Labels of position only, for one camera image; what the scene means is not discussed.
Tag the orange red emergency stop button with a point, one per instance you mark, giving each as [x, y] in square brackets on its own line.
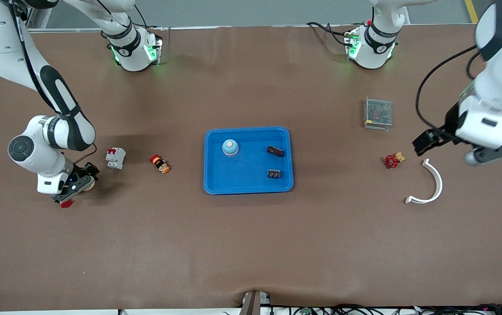
[160, 164]

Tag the blue plastic tray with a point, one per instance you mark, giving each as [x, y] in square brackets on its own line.
[251, 175]

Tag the metal mesh power supply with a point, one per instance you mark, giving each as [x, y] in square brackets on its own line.
[378, 113]

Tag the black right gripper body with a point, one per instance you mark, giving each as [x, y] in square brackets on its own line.
[88, 169]

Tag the white circuit breaker red switch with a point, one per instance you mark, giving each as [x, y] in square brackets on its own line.
[115, 158]

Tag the red valve handwheel brass fitting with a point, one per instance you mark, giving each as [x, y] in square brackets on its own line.
[391, 162]

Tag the red mushroom push button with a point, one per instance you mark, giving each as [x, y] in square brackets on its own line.
[66, 204]

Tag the light blue call bell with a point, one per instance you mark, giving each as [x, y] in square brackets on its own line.
[230, 149]
[89, 187]

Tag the small dark terminal block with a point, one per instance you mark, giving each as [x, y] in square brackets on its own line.
[274, 174]

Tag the white curved plastic piece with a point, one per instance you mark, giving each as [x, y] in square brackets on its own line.
[440, 183]

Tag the grey metal table bracket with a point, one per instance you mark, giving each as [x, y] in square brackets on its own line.
[253, 304]

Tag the dark brown rectangular component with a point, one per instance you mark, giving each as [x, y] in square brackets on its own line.
[275, 151]

